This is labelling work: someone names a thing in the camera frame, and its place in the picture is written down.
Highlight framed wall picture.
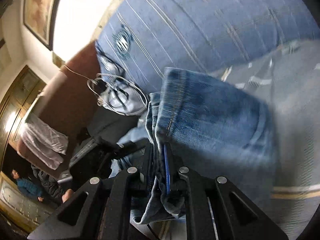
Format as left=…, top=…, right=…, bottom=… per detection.
left=23, top=0, right=59, bottom=50

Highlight person's left hand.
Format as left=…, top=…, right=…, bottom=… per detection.
left=62, top=189, right=74, bottom=203

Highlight white folded towel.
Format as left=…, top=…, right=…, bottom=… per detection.
left=21, top=113, right=68, bottom=170

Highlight brown upholstered headboard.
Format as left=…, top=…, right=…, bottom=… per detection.
left=16, top=41, right=100, bottom=179

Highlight blue denim jeans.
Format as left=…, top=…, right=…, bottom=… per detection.
left=119, top=68, right=276, bottom=224

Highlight person in blue jacket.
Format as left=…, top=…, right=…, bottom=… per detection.
left=11, top=170, right=44, bottom=202

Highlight blue plaid pillow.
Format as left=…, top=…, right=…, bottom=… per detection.
left=94, top=0, right=320, bottom=98

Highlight white tangled cable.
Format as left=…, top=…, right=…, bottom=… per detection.
left=61, top=64, right=149, bottom=117

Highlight grey patterned bed sheet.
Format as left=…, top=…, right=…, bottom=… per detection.
left=212, top=40, right=319, bottom=239

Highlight wooden wardrobe door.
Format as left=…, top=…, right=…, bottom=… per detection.
left=0, top=66, right=46, bottom=159

